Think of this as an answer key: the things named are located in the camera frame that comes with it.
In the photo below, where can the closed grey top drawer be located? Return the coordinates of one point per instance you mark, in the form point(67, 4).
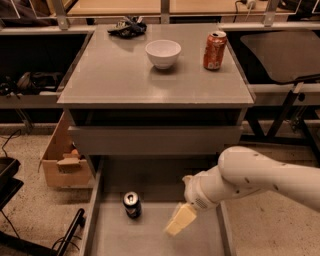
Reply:
point(144, 141)

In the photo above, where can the open grey middle drawer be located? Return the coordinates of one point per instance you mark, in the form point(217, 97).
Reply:
point(158, 182)

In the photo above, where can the black crumpled chip bag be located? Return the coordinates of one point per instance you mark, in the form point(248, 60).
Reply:
point(128, 27)

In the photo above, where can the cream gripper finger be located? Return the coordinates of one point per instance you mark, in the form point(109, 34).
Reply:
point(183, 215)

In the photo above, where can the blue pepsi can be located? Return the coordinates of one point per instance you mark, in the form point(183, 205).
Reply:
point(132, 204)

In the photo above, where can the black chair base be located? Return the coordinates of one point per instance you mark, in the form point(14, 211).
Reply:
point(28, 225)

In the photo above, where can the grey drawer cabinet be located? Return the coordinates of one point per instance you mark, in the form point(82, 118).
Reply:
point(115, 84)

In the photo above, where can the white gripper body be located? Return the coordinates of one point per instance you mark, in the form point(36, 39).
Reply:
point(196, 193)

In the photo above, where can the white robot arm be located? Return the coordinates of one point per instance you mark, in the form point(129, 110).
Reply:
point(241, 171)

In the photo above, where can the black office chair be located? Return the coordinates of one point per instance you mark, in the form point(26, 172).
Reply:
point(282, 68)

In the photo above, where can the cardboard box on floor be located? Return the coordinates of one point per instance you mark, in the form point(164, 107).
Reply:
point(62, 163)

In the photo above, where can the orange soda can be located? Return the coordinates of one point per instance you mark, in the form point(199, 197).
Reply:
point(214, 50)

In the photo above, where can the white ceramic bowl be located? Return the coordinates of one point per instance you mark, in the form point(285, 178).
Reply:
point(163, 53)

